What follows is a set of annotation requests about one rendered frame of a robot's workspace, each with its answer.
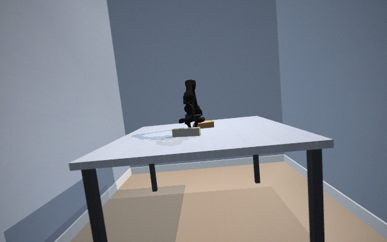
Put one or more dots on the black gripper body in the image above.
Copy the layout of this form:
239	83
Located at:
200	119

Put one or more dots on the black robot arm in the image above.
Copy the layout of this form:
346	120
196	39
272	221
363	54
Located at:
190	101

